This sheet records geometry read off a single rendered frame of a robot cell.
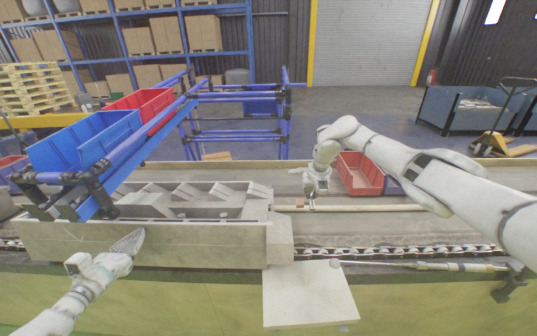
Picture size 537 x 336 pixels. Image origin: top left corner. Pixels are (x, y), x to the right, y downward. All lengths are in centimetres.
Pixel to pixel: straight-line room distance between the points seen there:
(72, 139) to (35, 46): 1324
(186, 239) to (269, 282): 33
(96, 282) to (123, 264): 7
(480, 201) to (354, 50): 1112
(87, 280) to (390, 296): 106
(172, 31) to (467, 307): 1041
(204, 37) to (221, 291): 940
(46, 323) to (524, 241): 74
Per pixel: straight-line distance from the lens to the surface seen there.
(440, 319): 146
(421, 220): 129
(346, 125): 58
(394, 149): 51
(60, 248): 114
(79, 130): 91
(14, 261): 144
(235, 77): 955
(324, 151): 60
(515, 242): 34
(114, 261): 70
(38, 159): 82
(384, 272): 95
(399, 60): 1230
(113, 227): 91
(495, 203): 38
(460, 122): 537
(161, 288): 108
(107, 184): 74
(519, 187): 202
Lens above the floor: 150
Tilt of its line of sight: 30 degrees down
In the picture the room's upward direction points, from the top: 2 degrees counter-clockwise
